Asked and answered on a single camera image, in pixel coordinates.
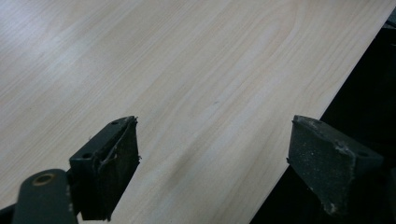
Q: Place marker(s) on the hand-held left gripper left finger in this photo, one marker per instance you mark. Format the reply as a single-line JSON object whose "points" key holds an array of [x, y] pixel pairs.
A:
{"points": [[106, 168]]}

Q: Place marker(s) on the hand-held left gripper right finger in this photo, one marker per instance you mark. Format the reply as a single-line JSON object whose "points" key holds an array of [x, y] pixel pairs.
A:
{"points": [[323, 161]]}

